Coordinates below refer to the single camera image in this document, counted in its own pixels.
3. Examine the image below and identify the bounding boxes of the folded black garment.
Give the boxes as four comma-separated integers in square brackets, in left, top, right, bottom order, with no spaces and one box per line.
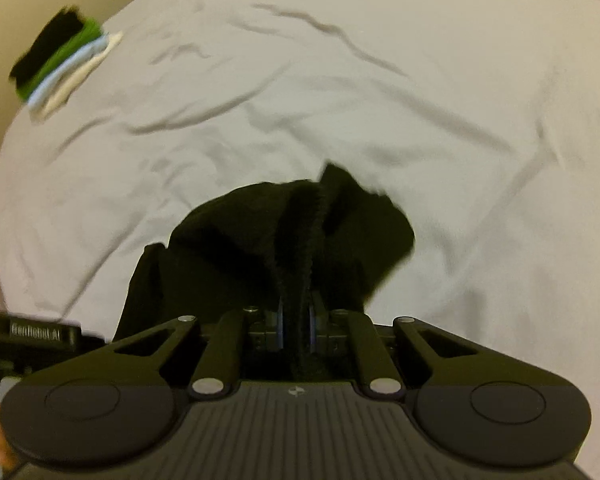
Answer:
[9,6,88,98]

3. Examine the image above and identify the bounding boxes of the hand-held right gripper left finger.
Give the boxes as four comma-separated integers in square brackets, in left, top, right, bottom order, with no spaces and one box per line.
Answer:
[45,300,287,402]

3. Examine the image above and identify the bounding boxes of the white bed sheet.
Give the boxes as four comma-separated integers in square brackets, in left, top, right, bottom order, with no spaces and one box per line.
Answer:
[0,0,600,480]

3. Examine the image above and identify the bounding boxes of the folded light blue garment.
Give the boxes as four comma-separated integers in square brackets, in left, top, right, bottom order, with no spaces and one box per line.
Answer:
[27,34,112,108]

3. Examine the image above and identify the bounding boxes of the black garment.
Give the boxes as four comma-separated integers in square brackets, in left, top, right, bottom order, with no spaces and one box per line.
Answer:
[112,162,416,381]
[9,6,88,98]

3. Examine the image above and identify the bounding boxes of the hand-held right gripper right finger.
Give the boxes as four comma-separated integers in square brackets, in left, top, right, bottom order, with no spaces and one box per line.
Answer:
[307,300,556,402]

